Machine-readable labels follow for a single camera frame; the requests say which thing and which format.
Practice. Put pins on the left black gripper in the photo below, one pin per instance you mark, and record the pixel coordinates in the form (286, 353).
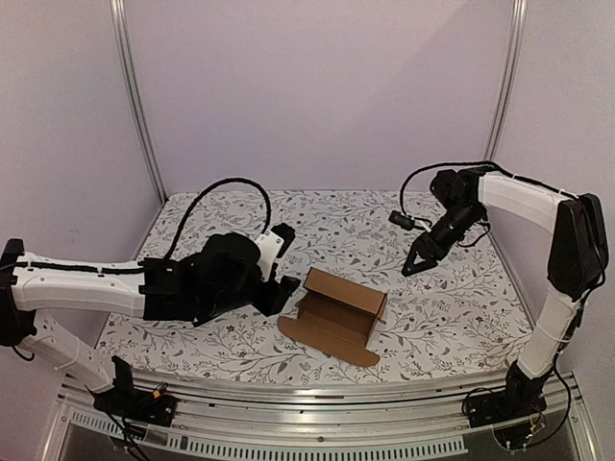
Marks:
(279, 296)

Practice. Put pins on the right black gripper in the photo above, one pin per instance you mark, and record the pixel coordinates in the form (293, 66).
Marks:
(429, 246)

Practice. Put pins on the brown cardboard box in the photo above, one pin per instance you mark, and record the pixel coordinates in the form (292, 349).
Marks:
(336, 316)

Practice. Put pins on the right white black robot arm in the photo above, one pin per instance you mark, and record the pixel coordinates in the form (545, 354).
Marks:
(576, 265)

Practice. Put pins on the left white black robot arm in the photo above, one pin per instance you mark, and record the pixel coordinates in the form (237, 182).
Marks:
(231, 271)

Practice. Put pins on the floral patterned table mat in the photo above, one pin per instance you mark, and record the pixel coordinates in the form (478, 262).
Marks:
(462, 317)

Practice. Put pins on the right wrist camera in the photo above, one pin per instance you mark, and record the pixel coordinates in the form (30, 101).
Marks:
(407, 222)

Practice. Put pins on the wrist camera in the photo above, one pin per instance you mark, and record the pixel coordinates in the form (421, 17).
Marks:
(273, 244)
(407, 222)

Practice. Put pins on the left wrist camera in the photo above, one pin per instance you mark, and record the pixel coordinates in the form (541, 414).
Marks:
(273, 244)

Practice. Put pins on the aluminium front rail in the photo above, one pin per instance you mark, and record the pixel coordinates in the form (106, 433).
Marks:
(413, 420)

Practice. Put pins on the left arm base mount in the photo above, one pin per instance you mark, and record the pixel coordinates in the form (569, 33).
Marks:
(154, 407)

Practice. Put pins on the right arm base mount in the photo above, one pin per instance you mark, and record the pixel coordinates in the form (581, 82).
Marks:
(514, 425)

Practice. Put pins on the right aluminium frame post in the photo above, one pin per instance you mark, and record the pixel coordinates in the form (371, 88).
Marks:
(512, 54)

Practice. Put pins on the aluminium frame post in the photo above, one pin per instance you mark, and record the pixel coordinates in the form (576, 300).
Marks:
(512, 54)
(119, 20)

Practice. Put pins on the left aluminium frame post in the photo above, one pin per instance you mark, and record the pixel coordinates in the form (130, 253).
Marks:
(119, 20)

